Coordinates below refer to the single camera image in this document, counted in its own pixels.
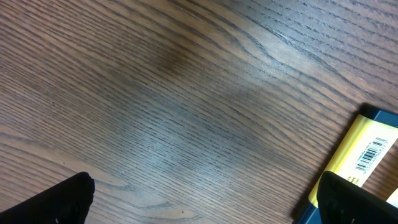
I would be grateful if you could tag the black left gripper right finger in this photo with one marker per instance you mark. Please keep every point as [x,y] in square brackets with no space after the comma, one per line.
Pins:
[341,202]

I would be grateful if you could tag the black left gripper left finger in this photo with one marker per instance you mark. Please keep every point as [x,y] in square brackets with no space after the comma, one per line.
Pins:
[67,202]

